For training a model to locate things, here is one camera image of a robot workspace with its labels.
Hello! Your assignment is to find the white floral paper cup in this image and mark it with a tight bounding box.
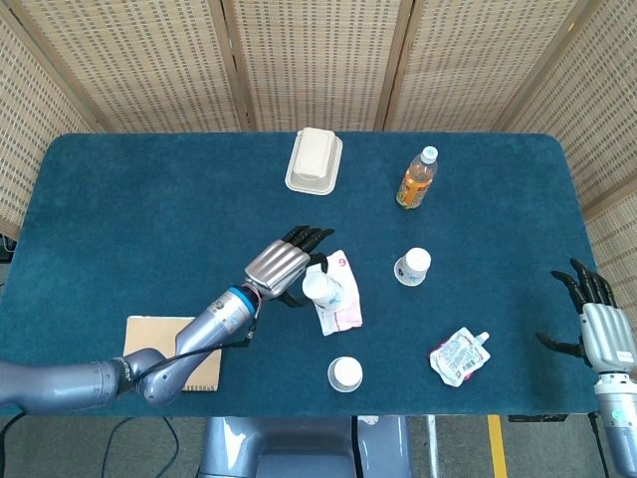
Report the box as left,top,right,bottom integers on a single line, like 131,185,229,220
302,271,345,309
393,247,433,288
326,356,363,393

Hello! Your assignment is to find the orange drink plastic bottle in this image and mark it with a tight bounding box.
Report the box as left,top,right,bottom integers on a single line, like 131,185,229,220
395,145,441,211

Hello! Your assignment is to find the woven folding screen panel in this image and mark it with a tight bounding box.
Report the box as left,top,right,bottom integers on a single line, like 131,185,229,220
221,0,414,133
0,7,104,238
385,0,586,133
502,0,637,320
0,0,250,133

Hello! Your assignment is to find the black floor cable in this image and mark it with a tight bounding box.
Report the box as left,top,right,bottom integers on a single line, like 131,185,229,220
102,416,179,478

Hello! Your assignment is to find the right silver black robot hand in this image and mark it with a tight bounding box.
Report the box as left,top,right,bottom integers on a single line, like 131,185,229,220
535,257,637,373

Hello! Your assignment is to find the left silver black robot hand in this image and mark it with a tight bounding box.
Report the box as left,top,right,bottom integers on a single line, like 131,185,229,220
243,225,335,308

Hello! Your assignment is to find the blue table mat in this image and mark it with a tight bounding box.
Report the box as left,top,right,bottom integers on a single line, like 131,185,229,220
0,131,629,418

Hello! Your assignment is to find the white spouted drink pouch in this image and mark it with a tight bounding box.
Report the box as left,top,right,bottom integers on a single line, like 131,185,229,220
429,326,492,387

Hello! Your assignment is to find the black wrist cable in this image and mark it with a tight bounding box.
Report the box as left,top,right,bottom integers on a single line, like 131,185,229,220
123,318,258,385

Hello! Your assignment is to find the grey blue robot torso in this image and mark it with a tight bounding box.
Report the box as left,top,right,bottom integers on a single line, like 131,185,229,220
198,415,414,478

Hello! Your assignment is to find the beige disposable lunch box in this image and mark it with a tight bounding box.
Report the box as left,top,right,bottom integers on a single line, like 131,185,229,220
284,126,344,198

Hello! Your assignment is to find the metal table leg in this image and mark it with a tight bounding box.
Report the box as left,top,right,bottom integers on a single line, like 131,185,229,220
425,415,442,478

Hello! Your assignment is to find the brown spiral notebook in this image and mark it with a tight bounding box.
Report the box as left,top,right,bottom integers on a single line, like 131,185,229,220
122,316,223,393

